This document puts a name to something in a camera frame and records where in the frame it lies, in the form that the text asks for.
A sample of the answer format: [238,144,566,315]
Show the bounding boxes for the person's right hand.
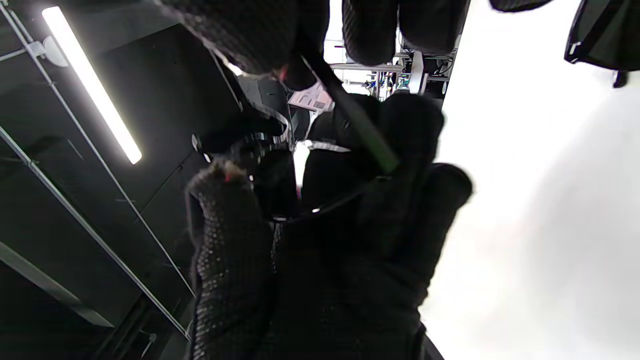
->
[155,0,553,92]

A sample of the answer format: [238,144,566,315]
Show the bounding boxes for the black sunglasses gold metal bridge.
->
[191,102,381,224]

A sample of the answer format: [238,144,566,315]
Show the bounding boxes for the metal equipment rack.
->
[330,40,453,98]

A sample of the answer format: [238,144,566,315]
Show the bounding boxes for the person's left hand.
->
[185,92,473,360]

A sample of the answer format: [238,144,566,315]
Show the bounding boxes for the pink-screen monitor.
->
[289,81,335,113]

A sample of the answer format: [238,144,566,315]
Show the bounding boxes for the black thin-armed sunglasses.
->
[564,0,640,89]

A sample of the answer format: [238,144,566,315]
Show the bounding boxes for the long ceiling light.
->
[41,6,143,165]

